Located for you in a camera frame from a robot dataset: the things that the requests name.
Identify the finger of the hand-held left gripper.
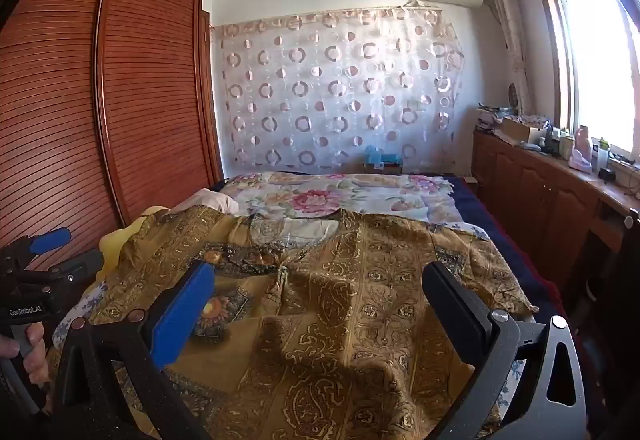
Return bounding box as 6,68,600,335
55,247,106,281
12,227,72,261

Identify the brown wooden sideboard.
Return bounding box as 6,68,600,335
470,126,640,303

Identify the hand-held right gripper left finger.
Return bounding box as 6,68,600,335
52,261,217,440

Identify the beige cloth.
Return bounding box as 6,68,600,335
172,188,240,217

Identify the light blue toy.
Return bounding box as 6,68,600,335
362,145,404,175

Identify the pale patterned window curtain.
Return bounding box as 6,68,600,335
482,0,533,115

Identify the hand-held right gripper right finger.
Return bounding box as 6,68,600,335
421,261,587,440

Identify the golden patterned garment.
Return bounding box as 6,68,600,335
87,205,541,440

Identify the pink floral blanket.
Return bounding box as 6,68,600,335
220,171,458,227

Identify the person's left hand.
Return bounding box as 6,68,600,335
0,320,51,388

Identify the sheer curtain with circles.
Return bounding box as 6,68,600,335
212,4,468,177

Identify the pink figurine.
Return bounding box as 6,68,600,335
568,126,594,173

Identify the wooden framed window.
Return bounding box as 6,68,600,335
530,0,640,167

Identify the blue floral bed sheet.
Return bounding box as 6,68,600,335
52,217,538,421

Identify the brown slatted wooden wardrobe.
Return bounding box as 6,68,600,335
0,0,226,281

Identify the pile of clutter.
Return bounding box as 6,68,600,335
476,102,515,131

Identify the cardboard box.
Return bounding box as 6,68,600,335
492,115,551,147

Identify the navy blue blanket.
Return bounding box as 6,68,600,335
447,176,568,323

